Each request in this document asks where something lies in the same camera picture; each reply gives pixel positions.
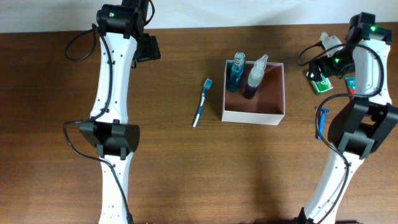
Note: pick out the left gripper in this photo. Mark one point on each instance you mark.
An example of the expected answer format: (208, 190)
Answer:
(148, 50)

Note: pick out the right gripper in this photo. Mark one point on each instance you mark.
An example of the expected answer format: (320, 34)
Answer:
(315, 73)

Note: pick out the red green toothpaste tube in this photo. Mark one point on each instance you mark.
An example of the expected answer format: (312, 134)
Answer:
(350, 83)

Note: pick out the green soap box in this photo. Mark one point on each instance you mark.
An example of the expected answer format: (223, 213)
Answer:
(322, 86)

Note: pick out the clear spray bottle purple liquid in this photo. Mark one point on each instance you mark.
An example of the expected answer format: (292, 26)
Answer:
(255, 77)

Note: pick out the teal mouthwash bottle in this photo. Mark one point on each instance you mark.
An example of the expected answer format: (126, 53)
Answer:
(236, 72)

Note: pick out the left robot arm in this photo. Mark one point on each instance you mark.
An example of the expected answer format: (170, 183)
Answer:
(123, 44)

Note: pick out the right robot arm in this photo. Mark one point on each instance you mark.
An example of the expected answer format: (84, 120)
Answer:
(364, 123)

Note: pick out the blue disposable razor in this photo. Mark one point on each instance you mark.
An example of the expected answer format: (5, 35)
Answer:
(321, 121)

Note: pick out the blue white toothbrush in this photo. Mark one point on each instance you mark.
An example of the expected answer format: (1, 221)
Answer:
(206, 86)

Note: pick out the white box pink interior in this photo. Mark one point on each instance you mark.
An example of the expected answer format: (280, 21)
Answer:
(268, 104)

